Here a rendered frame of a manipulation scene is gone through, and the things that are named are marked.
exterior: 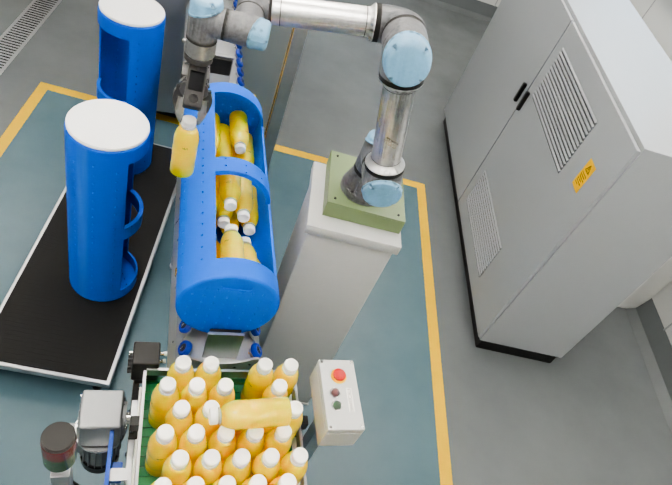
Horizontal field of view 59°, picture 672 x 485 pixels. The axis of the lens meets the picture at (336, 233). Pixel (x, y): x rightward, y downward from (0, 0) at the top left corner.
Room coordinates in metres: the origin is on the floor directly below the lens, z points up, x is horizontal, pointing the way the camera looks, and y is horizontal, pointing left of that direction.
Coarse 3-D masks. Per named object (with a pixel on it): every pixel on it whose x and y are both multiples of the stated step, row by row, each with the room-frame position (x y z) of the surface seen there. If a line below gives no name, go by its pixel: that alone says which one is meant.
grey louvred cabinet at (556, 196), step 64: (512, 0) 4.04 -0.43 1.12; (576, 0) 3.44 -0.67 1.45; (512, 64) 3.53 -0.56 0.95; (576, 64) 2.90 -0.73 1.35; (640, 64) 2.95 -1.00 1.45; (448, 128) 3.95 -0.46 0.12; (512, 128) 3.09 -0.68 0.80; (576, 128) 2.56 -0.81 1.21; (640, 128) 2.30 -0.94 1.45; (512, 192) 2.70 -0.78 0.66; (576, 192) 2.27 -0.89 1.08; (640, 192) 2.18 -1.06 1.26; (512, 256) 2.35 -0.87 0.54; (576, 256) 2.18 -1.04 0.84; (640, 256) 2.24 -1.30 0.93; (512, 320) 2.17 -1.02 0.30; (576, 320) 2.25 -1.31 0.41
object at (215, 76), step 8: (216, 56) 2.11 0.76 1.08; (224, 56) 2.12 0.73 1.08; (232, 56) 2.15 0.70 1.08; (216, 64) 2.09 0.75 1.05; (224, 64) 2.11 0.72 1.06; (232, 64) 2.14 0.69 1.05; (216, 72) 2.10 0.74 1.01; (224, 72) 2.11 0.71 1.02; (216, 80) 2.11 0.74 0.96; (224, 80) 2.13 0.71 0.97
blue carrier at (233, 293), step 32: (224, 96) 1.74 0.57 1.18; (256, 128) 1.80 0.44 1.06; (224, 160) 1.36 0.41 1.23; (256, 160) 1.64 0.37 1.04; (192, 192) 1.23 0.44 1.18; (192, 224) 1.11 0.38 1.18; (192, 256) 1.01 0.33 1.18; (192, 288) 0.92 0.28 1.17; (224, 288) 0.95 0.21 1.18; (256, 288) 0.99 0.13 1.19; (192, 320) 0.92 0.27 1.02; (224, 320) 0.96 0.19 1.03; (256, 320) 1.00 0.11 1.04
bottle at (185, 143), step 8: (184, 128) 1.21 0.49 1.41; (176, 136) 1.20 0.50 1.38; (184, 136) 1.20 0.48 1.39; (192, 136) 1.21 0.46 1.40; (176, 144) 1.20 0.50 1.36; (184, 144) 1.20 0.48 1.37; (192, 144) 1.21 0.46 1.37; (176, 152) 1.20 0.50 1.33; (184, 152) 1.20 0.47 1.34; (192, 152) 1.22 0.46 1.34; (176, 160) 1.20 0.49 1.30; (184, 160) 1.20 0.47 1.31; (192, 160) 1.22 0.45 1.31; (176, 168) 1.20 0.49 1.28; (184, 168) 1.20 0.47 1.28; (192, 168) 1.23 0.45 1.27; (184, 176) 1.21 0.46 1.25
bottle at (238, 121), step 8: (232, 112) 1.74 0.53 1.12; (240, 112) 1.75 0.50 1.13; (232, 120) 1.70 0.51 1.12; (240, 120) 1.70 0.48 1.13; (232, 128) 1.66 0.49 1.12; (240, 128) 1.66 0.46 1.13; (232, 136) 1.63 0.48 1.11; (240, 136) 1.63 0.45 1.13; (248, 136) 1.66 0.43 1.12; (232, 144) 1.61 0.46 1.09
